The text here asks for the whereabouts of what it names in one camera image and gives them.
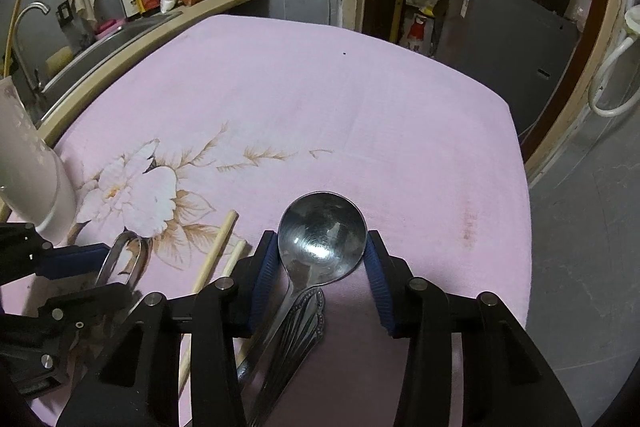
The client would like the light bamboo chopstick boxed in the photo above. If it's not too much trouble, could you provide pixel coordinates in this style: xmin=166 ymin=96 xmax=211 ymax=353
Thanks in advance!
xmin=178 ymin=239 xmax=247 ymax=397
xmin=192 ymin=209 xmax=239 ymax=294

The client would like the large metal spoon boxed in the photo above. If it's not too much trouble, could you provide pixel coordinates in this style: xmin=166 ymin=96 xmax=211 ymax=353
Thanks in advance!
xmin=238 ymin=192 xmax=368 ymax=386

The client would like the small metal spoon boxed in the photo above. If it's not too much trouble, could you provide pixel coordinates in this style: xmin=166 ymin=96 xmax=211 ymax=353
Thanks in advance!
xmin=247 ymin=287 xmax=326 ymax=426

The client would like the chrome kitchen faucet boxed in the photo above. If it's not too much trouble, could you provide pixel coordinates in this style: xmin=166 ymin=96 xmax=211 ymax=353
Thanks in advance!
xmin=11 ymin=1 xmax=51 ymax=98

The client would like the white plastic utensil holder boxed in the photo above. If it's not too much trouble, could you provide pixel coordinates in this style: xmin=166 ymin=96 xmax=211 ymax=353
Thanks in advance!
xmin=0 ymin=77 xmax=76 ymax=245

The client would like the pink floral tablecloth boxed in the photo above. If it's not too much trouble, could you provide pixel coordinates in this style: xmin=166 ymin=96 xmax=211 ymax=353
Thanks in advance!
xmin=0 ymin=13 xmax=533 ymax=427

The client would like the stainless steel sink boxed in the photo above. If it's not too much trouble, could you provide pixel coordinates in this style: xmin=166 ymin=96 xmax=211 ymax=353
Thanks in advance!
xmin=43 ymin=12 xmax=180 ymax=110

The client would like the dark grey cabinet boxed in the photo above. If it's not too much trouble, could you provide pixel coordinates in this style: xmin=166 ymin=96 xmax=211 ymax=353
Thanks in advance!
xmin=435 ymin=0 xmax=579 ymax=136

